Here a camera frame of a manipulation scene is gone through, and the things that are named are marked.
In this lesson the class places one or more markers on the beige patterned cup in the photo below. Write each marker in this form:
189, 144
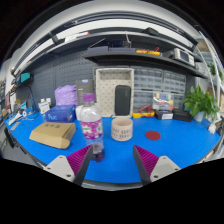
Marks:
122, 129

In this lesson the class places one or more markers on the flat black case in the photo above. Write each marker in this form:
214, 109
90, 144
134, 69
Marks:
182, 115

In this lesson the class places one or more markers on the grey parts drawer cabinet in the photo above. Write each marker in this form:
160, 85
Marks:
174, 82
147, 80

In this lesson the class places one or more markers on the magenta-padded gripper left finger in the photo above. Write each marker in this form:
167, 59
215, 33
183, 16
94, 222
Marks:
63, 166

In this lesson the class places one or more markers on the black box with white label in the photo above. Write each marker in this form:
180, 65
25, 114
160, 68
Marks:
164, 115

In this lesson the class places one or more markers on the dark grey shelf unit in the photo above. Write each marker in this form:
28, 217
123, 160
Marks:
110, 55

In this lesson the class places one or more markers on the white dotted tray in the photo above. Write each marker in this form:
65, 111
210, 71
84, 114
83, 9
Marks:
105, 93

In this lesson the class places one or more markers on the black rectangular case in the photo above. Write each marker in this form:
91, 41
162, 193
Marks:
122, 100

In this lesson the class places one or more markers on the clear organizer with coloured parts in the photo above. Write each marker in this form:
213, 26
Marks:
162, 100

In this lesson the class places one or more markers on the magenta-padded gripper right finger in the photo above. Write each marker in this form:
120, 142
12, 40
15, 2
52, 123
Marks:
163, 168

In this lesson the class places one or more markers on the purple plastic bag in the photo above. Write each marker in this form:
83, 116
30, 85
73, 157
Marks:
65, 96

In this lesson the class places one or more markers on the white carton box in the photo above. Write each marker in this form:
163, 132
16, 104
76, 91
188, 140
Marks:
78, 113

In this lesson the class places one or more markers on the white power adapter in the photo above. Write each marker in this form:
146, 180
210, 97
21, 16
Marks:
212, 128

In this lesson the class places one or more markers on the clear bottle with purple cap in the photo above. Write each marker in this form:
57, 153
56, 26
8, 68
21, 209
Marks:
91, 128

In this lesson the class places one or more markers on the small white box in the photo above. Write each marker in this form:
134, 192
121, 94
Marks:
44, 107

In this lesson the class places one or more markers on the yellow and red tool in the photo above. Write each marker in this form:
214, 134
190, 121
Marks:
143, 114

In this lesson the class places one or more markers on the brown cardboard box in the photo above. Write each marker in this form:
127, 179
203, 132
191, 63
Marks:
51, 135

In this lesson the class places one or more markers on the dark grey carton box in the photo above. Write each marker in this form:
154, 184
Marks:
81, 88

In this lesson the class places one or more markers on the green potted plant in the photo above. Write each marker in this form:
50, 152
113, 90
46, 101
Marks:
200, 101

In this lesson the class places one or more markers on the blue tissue box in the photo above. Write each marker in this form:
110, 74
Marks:
60, 114

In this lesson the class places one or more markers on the flat round red coaster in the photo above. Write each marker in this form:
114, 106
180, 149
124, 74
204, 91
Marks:
152, 135

